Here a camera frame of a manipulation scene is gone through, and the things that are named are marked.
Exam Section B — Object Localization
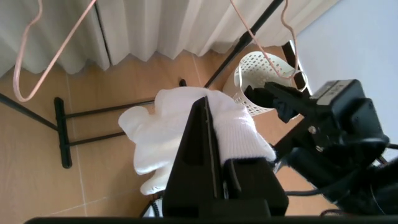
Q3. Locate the black clothes rack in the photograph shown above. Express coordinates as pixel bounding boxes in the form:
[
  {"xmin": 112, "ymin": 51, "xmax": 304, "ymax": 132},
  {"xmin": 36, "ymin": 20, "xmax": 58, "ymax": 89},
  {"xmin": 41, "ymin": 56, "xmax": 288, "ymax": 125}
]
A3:
[{"xmin": 0, "ymin": 0, "xmax": 285, "ymax": 169}]

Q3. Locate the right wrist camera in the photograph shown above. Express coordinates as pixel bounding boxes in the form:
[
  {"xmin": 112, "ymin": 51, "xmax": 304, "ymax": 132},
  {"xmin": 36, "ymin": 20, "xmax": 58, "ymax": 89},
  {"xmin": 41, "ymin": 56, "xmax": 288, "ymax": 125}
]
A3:
[{"xmin": 306, "ymin": 79, "xmax": 390, "ymax": 156}]

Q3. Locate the white laundry basket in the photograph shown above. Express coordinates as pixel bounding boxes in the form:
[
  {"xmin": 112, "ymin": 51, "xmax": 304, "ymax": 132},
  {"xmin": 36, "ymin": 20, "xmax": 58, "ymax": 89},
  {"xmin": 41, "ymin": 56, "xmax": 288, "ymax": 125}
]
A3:
[{"xmin": 222, "ymin": 51, "xmax": 309, "ymax": 118}]

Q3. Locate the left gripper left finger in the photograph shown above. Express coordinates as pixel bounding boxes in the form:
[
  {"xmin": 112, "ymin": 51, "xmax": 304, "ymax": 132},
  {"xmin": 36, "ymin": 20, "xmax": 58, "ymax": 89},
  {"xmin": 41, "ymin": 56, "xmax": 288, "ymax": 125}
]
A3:
[{"xmin": 163, "ymin": 95, "xmax": 223, "ymax": 218}]

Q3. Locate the white printed t-shirt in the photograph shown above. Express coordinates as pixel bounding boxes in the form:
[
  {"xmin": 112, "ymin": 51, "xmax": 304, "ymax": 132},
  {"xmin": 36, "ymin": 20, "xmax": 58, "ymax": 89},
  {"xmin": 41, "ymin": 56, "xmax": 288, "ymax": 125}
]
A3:
[{"xmin": 118, "ymin": 86, "xmax": 277, "ymax": 197}]

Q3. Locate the pink clothes hanger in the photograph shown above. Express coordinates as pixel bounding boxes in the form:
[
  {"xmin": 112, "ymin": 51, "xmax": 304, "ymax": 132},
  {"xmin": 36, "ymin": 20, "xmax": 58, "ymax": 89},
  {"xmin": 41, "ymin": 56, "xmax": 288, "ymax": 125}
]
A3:
[
  {"xmin": 12, "ymin": 0, "xmax": 98, "ymax": 103},
  {"xmin": 229, "ymin": 0, "xmax": 300, "ymax": 80}
]

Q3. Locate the beige curtain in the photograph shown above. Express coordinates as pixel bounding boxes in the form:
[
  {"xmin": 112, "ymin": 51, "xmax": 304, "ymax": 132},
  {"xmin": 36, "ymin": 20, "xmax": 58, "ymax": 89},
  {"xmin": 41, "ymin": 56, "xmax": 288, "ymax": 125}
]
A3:
[{"xmin": 0, "ymin": 0, "xmax": 340, "ymax": 78}]

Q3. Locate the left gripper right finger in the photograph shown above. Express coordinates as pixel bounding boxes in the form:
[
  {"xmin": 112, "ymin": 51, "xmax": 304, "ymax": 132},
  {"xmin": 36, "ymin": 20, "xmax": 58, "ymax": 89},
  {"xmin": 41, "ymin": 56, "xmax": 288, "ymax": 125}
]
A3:
[{"xmin": 206, "ymin": 98, "xmax": 289, "ymax": 217}]

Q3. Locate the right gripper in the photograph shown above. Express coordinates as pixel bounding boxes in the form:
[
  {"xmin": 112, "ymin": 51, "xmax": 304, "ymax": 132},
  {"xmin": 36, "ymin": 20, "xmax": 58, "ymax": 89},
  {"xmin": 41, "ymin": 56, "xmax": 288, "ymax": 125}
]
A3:
[{"xmin": 263, "ymin": 81, "xmax": 356, "ymax": 190}]

